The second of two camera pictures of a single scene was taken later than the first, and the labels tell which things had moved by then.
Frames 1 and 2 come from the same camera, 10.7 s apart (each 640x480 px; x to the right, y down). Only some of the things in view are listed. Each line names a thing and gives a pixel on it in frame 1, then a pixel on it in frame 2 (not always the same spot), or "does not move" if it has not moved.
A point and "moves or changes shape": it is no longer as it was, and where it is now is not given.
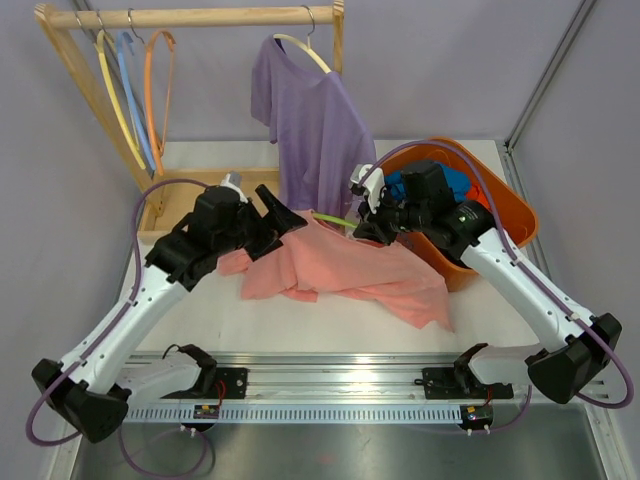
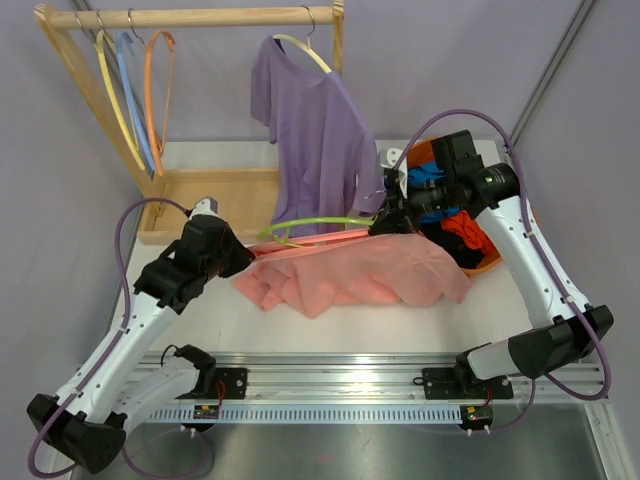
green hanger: [335, 219] moves or changes shape
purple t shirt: [325, 151] does not move
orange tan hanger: [148, 90] does not move
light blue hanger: [130, 97] does not move
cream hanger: [307, 47] does not move
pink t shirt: [322, 258] moves or changes shape
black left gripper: [277, 222] -> [240, 256]
